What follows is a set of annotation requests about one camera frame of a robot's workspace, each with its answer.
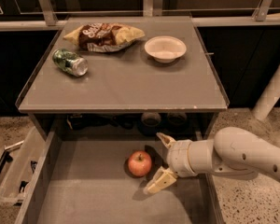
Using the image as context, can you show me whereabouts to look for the grey counter cabinet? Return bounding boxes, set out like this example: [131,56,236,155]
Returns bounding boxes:
[17,16,229,136]

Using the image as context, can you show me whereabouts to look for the yellow brown chip bag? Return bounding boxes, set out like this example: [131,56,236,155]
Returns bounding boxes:
[63,22,145,53]

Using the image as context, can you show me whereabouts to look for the clear plastic storage bin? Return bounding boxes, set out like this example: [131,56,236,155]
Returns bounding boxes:
[0,128,45,204]

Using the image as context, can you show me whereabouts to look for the green soda can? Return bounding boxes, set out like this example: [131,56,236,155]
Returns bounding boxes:
[52,49,88,77]

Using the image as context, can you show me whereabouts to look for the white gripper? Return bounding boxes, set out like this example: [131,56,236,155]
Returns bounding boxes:
[144,133,197,194]

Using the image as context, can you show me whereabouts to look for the white paper bowl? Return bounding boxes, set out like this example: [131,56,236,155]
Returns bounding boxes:
[145,36,187,63]

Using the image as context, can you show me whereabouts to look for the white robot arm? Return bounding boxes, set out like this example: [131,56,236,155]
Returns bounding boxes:
[144,127,280,194]

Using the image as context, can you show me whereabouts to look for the red apple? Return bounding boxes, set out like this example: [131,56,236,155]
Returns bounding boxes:
[128,150,152,177]

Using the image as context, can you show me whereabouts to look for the open grey top drawer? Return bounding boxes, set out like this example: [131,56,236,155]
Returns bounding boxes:
[15,132,224,224]

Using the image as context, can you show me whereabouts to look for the metal railing frame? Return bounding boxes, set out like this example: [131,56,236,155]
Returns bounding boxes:
[0,0,280,31]

